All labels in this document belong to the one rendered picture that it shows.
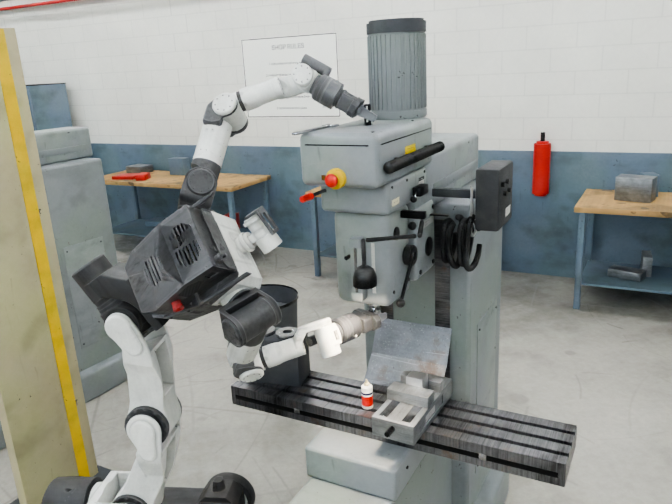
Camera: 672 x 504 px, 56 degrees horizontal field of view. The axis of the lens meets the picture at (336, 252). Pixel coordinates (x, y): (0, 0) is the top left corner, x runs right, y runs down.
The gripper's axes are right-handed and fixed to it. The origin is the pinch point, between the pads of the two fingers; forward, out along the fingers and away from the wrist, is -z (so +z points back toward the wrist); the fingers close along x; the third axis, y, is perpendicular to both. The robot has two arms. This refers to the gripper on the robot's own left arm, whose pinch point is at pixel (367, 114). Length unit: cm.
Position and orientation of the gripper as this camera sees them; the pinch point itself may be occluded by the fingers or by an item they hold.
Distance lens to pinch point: 202.7
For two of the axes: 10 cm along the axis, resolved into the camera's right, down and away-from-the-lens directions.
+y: 4.6, -8.2, -3.5
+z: -8.7, -5.0, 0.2
